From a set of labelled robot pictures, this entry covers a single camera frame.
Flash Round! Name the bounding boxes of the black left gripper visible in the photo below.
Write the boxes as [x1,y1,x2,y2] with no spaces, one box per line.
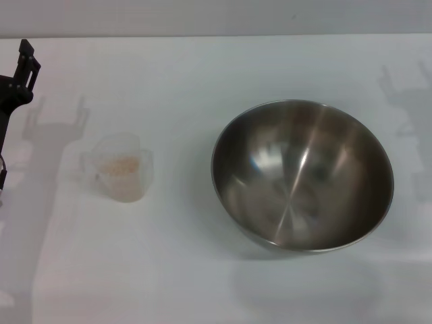
[0,38,43,157]

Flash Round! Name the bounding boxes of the rice grains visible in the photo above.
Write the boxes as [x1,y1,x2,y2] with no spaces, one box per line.
[96,155,144,203]

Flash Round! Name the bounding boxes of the stainless steel mixing bowl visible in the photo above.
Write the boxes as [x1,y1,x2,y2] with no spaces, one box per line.
[211,99,395,253]

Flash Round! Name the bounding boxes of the clear plastic measuring cup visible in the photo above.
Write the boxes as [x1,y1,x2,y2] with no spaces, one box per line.
[80,133,155,203]

